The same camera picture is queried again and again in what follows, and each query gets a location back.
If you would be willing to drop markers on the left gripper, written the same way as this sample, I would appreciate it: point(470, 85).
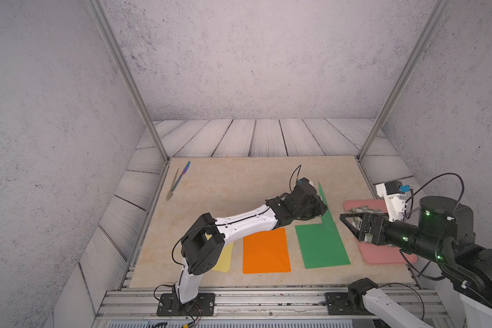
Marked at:
point(319, 210)

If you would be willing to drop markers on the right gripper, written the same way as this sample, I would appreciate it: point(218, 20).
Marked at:
point(378, 219)

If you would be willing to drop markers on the green paper sheet top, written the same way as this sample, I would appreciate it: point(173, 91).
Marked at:
point(327, 219)

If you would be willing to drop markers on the green paper sheet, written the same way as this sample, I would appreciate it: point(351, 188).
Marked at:
point(327, 219)
point(321, 245)

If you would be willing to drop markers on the green paper sheet bottom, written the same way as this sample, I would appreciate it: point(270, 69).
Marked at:
point(321, 245)

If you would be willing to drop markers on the yellow paper sheet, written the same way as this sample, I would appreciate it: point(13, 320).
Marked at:
point(224, 262)

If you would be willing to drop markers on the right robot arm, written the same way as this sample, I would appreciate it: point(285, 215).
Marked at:
point(444, 235)

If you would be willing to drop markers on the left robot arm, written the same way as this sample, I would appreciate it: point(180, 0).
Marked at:
point(203, 243)

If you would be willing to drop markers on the green checkered cloth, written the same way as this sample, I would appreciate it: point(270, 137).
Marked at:
point(371, 221)

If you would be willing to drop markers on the pink plastic tray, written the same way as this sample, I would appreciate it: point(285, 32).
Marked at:
point(373, 254)

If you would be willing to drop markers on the blue purple pen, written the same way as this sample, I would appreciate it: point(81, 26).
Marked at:
point(182, 174)

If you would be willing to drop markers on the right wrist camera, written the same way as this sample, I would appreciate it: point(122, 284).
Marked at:
point(393, 193)

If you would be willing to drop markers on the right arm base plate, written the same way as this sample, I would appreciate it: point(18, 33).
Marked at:
point(345, 303)

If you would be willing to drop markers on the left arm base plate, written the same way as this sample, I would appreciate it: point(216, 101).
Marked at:
point(202, 306)

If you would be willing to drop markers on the right aluminium frame post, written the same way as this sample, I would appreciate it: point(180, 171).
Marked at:
point(415, 55)

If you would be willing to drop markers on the aluminium frame post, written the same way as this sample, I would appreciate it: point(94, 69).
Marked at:
point(415, 55)
point(109, 37)

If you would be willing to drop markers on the left aluminium frame post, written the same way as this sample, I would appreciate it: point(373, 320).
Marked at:
point(109, 37)

